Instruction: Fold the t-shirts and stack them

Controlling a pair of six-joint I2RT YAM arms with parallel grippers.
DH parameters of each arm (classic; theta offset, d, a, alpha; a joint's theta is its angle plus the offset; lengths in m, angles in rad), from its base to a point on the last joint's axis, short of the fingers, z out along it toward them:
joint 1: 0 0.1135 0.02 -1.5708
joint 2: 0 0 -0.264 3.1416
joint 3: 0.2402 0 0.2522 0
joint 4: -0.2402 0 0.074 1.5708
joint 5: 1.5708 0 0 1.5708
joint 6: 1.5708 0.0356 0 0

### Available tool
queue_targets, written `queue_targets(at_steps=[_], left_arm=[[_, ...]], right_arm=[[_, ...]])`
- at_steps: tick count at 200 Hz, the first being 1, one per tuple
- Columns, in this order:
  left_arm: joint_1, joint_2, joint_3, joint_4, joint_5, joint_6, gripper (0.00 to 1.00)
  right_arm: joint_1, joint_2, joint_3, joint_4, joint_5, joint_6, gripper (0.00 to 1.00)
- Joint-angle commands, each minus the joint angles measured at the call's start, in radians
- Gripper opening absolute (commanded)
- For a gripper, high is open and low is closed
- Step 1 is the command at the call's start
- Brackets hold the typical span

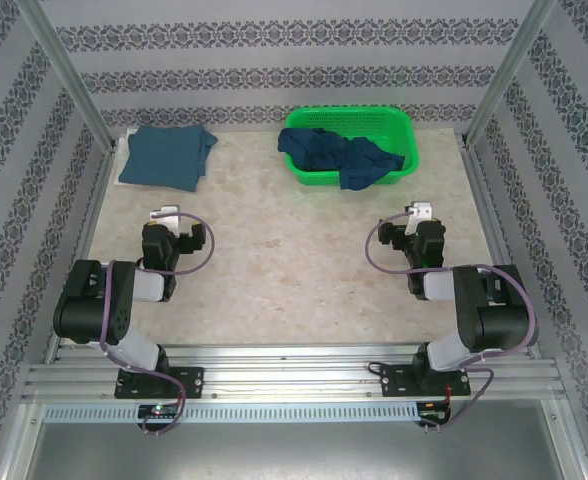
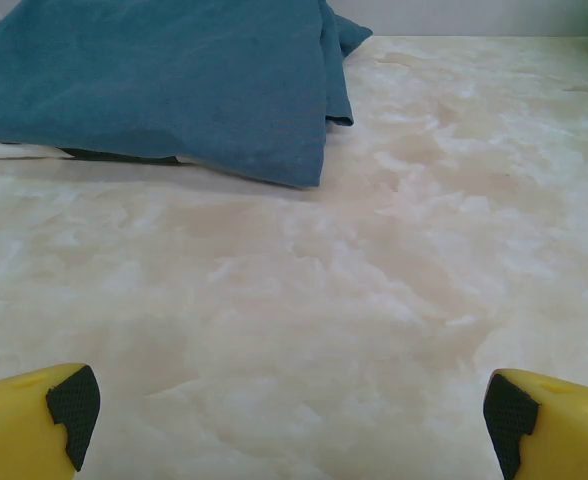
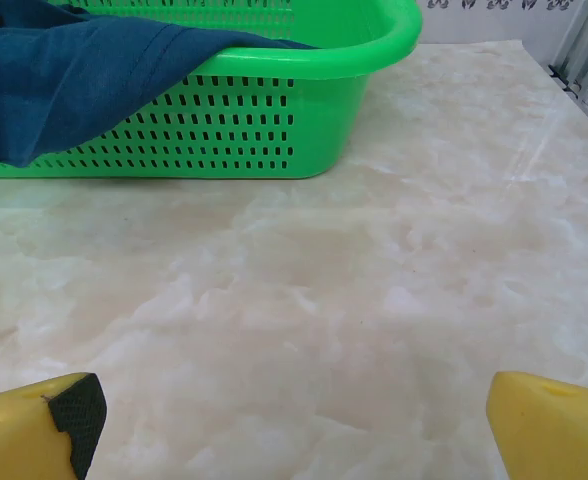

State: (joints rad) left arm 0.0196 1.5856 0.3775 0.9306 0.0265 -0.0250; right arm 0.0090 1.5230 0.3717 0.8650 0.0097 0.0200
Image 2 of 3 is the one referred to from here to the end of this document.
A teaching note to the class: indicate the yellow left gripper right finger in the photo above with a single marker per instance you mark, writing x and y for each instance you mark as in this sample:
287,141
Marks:
569,430

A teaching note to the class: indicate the teal folded t-shirt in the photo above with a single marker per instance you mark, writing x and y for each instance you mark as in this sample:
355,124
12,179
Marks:
149,85

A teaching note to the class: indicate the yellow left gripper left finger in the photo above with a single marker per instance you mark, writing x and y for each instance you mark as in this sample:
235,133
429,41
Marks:
14,430

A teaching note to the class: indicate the white folded cloth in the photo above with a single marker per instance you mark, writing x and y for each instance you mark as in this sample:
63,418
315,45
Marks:
4,149

